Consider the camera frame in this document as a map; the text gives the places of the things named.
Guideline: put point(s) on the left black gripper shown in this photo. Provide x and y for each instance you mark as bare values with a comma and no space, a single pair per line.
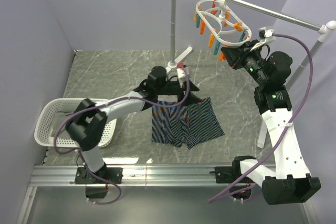
191,98

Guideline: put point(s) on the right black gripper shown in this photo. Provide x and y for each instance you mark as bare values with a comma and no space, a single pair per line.
233,53

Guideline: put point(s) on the white oval clip hanger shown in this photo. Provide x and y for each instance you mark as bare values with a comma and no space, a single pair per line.
225,27

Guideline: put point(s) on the navy striped underwear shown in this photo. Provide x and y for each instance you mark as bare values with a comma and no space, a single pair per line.
190,125

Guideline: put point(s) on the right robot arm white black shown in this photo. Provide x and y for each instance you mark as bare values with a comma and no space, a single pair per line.
291,181

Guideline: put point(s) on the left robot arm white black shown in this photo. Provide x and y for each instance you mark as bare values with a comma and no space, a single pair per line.
86,125

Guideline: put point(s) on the white perforated laundry basket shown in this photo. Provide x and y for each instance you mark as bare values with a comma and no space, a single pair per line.
43,128

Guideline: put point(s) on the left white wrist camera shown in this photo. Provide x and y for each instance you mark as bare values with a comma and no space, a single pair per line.
183,72

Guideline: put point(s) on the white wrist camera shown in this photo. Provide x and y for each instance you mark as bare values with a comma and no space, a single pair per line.
266,37
183,72

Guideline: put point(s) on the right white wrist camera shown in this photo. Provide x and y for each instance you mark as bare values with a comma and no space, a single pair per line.
266,37

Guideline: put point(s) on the aluminium mounting rail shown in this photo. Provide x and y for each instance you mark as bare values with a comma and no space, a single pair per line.
132,175

